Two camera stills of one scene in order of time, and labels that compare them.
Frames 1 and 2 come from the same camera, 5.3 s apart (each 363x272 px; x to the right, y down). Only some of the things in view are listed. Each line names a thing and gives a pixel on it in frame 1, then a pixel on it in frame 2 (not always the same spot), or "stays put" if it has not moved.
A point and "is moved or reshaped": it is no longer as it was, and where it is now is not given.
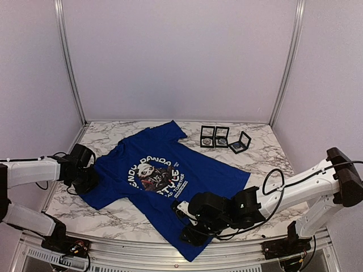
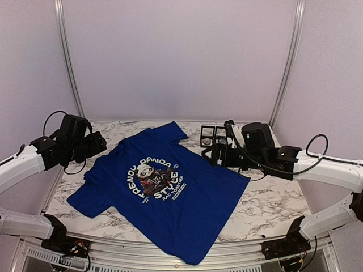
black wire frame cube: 207,136 stays put
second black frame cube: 221,136 stays put
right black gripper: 194,238 → 226,149
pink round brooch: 206,141 stays put
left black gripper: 93,181 → 96,145
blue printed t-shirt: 149,171 is moved or reshaped
